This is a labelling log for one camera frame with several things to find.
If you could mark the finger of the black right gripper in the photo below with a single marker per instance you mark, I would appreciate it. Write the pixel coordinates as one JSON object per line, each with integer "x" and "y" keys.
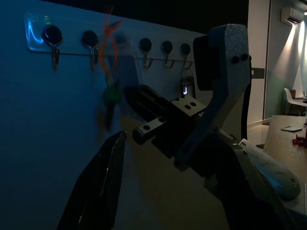
{"x": 144, "y": 100}

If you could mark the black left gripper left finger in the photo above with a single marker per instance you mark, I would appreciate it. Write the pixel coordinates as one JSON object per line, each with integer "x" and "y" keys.
{"x": 100, "y": 182}

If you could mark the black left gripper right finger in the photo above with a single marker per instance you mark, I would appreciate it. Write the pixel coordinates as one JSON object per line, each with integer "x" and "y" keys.
{"x": 239, "y": 196}

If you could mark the black-headed metal hook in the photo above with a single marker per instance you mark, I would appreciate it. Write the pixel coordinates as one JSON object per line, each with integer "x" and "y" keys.
{"x": 185, "y": 49}
{"x": 90, "y": 39}
{"x": 167, "y": 46}
{"x": 52, "y": 36}
{"x": 145, "y": 45}

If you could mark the red small object pile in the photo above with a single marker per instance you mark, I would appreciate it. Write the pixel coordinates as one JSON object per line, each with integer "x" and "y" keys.
{"x": 301, "y": 140}

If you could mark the flat grey card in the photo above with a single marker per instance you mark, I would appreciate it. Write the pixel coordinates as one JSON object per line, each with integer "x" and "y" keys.
{"x": 291, "y": 128}

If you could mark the white chair with wooden legs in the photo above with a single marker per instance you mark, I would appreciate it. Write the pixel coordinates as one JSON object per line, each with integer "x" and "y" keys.
{"x": 291, "y": 98}

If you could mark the white air conditioner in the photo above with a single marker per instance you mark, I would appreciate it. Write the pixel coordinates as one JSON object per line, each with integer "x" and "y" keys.
{"x": 293, "y": 15}

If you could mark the clear wall hook strip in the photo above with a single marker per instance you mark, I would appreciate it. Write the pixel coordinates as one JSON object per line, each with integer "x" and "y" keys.
{"x": 36, "y": 43}

